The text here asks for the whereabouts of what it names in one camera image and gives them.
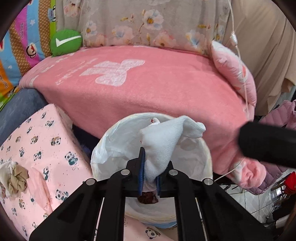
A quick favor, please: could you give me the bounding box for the pink tissue sheet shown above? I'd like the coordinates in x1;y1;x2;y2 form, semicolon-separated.
27;167;53;214

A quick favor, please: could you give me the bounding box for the dark red scrunchie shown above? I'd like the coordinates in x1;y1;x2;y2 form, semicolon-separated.
137;191;158;204

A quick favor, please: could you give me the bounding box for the white sock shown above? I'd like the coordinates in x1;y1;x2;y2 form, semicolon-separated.
139;116;206;192

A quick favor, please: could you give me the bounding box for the pink quilted jacket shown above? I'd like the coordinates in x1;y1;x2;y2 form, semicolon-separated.
247;100;295;195

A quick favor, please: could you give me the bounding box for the beige knotted stocking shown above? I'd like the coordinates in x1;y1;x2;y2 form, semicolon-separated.
8;164;29;195

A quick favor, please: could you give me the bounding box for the small pink patterned pillow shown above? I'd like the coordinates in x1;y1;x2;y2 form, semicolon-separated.
211;41;258;108

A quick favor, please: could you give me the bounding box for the pink panda print sheet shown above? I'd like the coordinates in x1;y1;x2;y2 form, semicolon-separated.
1;104;92;240

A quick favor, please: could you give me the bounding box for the white crumpled cloth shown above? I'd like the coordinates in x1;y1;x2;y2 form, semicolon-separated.
0;161;17;197

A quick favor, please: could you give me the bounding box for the beige curtain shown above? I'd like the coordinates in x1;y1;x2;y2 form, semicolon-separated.
223;1;295;115

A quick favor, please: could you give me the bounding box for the blue-grey cushion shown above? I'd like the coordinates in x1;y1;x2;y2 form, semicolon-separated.
0;88;48;145

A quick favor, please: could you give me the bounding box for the pink fleece blanket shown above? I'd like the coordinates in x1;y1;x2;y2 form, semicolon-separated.
20;46;266;189

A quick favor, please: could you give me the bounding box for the green checkmark plush cushion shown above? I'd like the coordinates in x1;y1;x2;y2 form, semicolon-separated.
50;29;82;57

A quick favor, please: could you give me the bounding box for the striped monkey cartoon pillow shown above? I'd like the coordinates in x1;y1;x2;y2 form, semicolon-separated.
1;1;56;108

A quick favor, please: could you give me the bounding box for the white cable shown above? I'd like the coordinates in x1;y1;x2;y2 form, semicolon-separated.
214;0;251;182

